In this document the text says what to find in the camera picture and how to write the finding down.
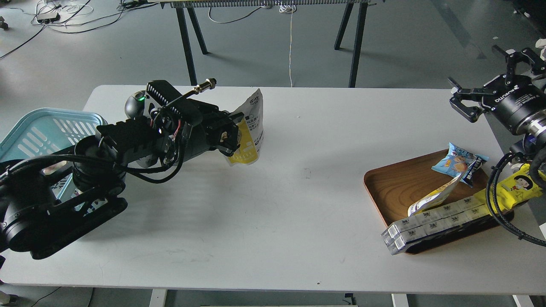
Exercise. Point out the yellow cartoon face snack bag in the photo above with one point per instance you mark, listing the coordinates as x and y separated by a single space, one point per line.
517 188

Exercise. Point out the yellow chickpea snack pouch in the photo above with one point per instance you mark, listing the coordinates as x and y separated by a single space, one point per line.
250 131

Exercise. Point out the light blue plastic basket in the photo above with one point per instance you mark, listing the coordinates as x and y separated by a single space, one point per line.
48 130

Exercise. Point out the long clear boxed snack pack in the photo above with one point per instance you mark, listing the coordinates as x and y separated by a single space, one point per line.
436 227

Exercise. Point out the blue snack packet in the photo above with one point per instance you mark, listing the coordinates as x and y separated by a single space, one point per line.
459 162

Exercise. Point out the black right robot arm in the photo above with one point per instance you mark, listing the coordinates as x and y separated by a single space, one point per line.
530 150

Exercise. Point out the brown wooden tray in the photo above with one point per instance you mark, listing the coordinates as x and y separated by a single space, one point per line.
394 188

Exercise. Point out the white yellow snack pouch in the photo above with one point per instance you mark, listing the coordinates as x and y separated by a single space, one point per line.
434 198

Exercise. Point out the black barcode scanner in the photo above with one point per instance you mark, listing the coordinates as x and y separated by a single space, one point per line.
139 103

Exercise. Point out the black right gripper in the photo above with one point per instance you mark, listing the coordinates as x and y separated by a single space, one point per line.
517 103

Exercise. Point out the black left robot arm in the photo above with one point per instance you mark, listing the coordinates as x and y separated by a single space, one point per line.
50 201

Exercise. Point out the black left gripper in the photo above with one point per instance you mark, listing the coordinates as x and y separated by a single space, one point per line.
191 126

